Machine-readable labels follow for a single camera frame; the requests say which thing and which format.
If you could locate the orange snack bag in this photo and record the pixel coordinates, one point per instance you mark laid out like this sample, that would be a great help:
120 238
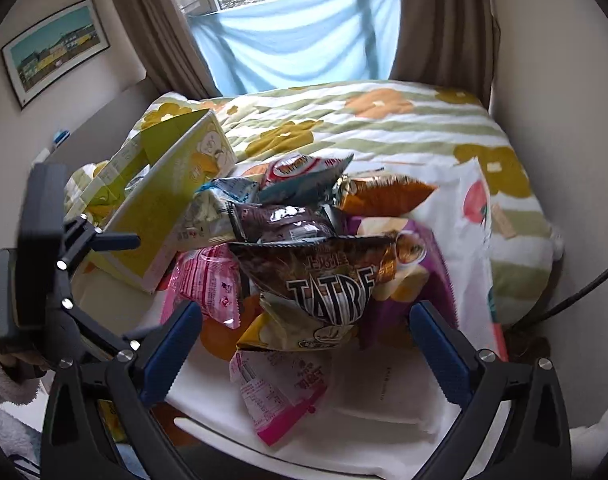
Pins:
384 195

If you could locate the yellow-green cardboard box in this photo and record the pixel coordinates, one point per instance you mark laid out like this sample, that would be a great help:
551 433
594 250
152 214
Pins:
148 210

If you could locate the person's left forearm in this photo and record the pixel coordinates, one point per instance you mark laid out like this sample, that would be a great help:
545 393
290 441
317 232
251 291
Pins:
3 410

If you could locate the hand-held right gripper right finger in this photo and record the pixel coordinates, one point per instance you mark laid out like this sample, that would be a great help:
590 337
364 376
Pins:
441 355

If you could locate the white and yellow snack packet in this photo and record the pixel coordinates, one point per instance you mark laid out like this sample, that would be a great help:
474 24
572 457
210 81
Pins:
203 220

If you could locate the small blue item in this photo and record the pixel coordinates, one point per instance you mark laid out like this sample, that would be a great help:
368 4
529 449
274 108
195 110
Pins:
61 136

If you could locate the blue and white snack packet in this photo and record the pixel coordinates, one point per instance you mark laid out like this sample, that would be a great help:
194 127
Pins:
231 189

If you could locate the floral striped quilt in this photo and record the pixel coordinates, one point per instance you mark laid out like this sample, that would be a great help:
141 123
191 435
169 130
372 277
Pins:
394 125

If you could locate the purple chip bag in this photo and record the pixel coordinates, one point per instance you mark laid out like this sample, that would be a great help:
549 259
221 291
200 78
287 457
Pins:
424 280

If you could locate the black and gold chip bag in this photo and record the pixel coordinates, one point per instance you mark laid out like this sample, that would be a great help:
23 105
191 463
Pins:
324 280

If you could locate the small white item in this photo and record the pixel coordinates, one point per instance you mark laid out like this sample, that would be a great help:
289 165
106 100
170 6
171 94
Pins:
44 153

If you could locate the brown curtain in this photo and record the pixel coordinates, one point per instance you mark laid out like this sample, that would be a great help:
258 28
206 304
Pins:
444 25
153 15

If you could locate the grey headboard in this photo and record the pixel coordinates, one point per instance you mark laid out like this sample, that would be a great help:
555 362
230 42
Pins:
103 115

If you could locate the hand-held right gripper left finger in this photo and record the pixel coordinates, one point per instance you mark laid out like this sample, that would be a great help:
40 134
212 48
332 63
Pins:
171 355

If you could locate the framed picture of houses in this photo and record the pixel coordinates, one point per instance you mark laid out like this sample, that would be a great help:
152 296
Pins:
53 47

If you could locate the pink and white snack packet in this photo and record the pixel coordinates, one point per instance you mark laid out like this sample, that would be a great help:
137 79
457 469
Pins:
274 390

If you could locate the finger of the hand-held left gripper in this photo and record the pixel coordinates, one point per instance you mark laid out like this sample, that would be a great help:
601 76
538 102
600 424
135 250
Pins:
103 332
113 242

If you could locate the light blue window cloth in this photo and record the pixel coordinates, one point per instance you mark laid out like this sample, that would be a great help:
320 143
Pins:
294 45

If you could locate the brown chocolate snack packet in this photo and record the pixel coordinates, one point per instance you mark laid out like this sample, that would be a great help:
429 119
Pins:
279 222

